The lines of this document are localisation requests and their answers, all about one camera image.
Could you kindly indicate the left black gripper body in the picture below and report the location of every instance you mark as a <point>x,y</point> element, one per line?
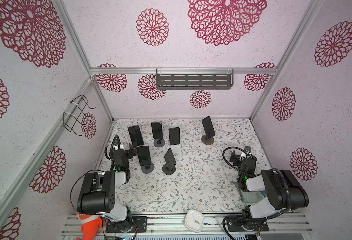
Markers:
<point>129,152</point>

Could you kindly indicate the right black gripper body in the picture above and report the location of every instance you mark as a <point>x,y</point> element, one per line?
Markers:
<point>237,157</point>

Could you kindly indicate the black phone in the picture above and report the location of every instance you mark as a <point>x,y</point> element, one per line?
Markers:
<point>174,135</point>
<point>169,157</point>
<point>144,155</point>
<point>136,136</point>
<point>208,127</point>
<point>157,130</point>

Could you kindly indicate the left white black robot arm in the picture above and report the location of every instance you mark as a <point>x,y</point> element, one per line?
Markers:
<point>97,195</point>

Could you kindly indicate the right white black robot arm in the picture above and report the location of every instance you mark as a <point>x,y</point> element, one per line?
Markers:
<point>281,192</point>

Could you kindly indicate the purple grey round stand front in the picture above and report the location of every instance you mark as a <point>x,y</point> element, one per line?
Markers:
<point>148,168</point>

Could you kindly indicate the wood base stand right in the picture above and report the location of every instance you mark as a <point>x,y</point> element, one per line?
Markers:
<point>207,141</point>

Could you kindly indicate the grey round stand back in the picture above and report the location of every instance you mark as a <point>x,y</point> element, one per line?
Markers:
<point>158,143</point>

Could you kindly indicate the dark grey round stand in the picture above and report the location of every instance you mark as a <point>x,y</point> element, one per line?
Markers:
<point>168,169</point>

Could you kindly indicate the white square clock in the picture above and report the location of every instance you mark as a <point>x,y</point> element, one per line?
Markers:
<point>194,221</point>

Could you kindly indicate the red orange plush toy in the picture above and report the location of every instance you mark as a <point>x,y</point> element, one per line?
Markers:
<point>89,225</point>

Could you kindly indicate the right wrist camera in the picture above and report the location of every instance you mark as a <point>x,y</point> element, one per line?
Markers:
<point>247,151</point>

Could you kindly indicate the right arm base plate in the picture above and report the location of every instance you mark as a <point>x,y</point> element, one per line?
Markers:
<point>237,225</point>

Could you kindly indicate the black wire wall rack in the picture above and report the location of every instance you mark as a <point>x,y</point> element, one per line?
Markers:
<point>74,117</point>

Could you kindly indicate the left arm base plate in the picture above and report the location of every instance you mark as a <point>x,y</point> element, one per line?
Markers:
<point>130,225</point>

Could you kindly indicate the aluminium front rail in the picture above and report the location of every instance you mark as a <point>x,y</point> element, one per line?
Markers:
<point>208,224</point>

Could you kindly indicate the dark grey wall shelf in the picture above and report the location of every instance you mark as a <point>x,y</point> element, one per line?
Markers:
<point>197,81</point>

